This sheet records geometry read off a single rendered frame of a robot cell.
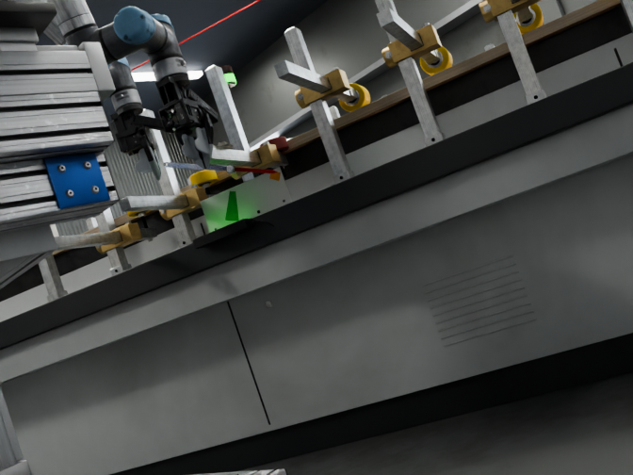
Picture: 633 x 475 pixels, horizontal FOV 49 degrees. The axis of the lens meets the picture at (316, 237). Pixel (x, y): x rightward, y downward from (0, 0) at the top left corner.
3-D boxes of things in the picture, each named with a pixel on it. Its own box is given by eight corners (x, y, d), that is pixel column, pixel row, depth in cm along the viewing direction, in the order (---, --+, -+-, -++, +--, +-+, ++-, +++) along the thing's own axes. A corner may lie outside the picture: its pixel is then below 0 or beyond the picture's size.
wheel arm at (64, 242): (59, 250, 176) (55, 235, 177) (50, 254, 178) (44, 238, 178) (158, 238, 217) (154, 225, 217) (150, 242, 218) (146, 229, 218)
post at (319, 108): (356, 199, 174) (294, 24, 177) (344, 204, 175) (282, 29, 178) (361, 199, 177) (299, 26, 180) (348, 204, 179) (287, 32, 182)
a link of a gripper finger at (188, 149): (184, 172, 154) (170, 134, 155) (198, 173, 160) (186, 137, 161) (195, 168, 153) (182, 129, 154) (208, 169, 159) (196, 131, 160)
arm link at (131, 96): (141, 93, 193) (132, 86, 185) (146, 108, 193) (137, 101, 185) (116, 103, 193) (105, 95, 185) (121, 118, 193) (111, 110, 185)
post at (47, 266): (58, 298, 211) (14, 161, 214) (47, 303, 213) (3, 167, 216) (69, 296, 215) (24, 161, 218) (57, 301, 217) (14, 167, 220)
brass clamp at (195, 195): (199, 204, 190) (193, 187, 190) (160, 221, 195) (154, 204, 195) (210, 204, 195) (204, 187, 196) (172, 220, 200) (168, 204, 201)
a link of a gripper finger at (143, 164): (142, 186, 188) (132, 154, 189) (162, 178, 188) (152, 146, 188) (138, 184, 185) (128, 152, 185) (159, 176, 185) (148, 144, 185)
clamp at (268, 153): (273, 161, 181) (267, 143, 181) (231, 179, 186) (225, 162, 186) (283, 161, 186) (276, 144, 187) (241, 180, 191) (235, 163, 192)
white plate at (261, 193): (291, 202, 180) (279, 166, 180) (210, 236, 189) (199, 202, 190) (292, 202, 180) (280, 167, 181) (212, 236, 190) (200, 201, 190)
